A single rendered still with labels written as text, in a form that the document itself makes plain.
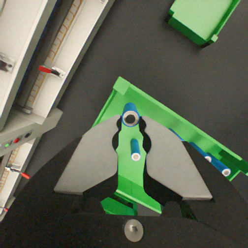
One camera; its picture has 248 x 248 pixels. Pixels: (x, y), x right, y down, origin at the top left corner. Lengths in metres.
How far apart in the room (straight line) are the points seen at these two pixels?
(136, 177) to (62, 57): 0.43
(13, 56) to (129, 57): 0.42
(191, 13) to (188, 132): 0.52
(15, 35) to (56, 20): 0.18
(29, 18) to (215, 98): 0.69
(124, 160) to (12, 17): 0.35
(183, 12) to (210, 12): 0.11
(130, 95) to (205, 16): 0.53
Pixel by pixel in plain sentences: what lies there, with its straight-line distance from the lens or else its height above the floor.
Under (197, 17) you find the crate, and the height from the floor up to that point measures 0.00.
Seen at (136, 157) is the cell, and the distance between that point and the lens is 0.23.
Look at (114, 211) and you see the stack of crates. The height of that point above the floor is 0.28.
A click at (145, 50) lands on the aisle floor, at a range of 0.61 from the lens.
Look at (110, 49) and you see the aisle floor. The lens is 0.61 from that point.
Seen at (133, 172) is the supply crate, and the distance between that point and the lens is 0.33.
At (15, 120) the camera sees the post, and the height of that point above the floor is 0.24.
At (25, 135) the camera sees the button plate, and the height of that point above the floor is 0.22.
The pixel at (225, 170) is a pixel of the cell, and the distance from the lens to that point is 0.31.
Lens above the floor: 0.59
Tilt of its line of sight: 74 degrees down
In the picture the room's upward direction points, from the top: 173 degrees counter-clockwise
